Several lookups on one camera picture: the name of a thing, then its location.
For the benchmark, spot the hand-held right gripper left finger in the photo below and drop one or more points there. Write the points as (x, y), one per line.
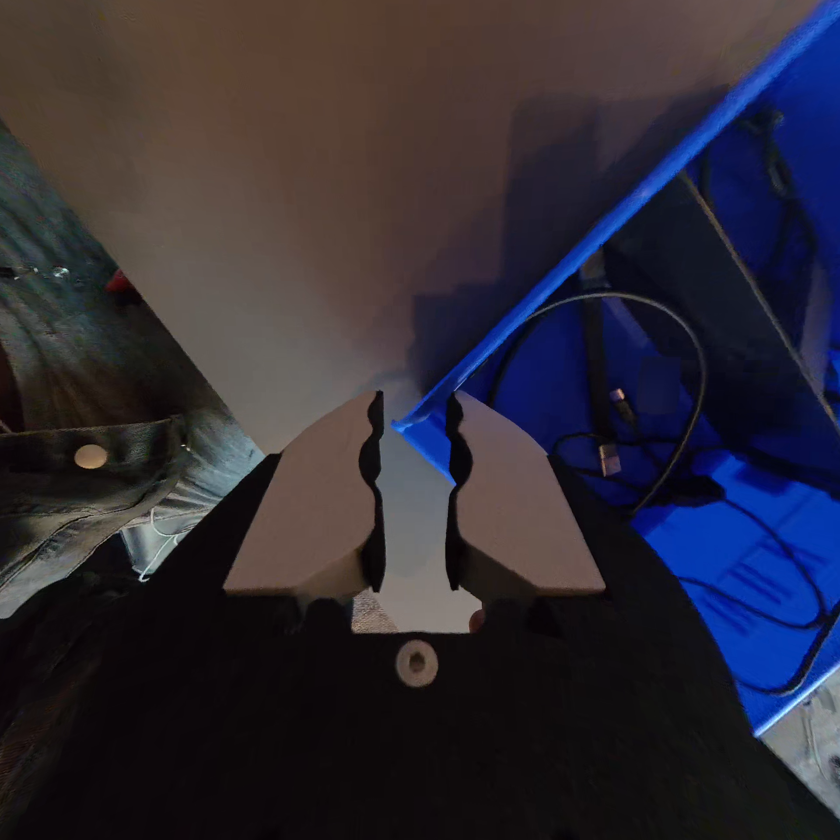
(302, 519)

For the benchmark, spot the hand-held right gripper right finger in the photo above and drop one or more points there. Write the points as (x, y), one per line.
(525, 519)

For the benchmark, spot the blue plastic bin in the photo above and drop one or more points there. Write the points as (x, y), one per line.
(788, 578)

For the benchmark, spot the person's clothing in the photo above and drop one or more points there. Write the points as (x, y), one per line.
(79, 486)

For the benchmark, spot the black bin divider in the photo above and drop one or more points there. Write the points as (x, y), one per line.
(735, 315)

